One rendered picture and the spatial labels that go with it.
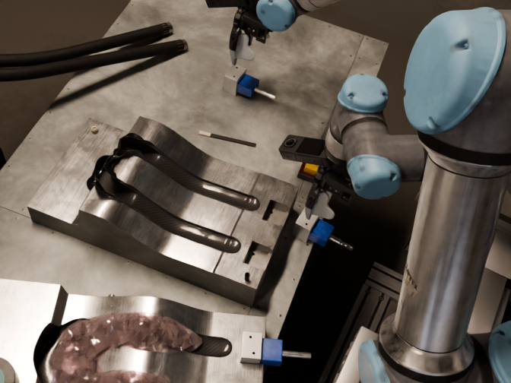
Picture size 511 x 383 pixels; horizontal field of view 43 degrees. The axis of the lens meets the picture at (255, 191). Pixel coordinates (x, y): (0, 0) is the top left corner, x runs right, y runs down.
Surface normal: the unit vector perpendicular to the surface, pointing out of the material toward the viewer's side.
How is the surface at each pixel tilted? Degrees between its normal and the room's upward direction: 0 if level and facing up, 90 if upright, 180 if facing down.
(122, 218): 25
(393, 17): 90
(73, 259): 0
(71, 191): 0
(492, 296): 0
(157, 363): 19
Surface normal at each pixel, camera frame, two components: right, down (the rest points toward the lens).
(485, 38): 0.08, -0.36
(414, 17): -0.45, 0.71
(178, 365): 0.57, -0.43
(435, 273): -0.52, 0.40
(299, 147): -0.35, -0.66
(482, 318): 0.11, -0.55
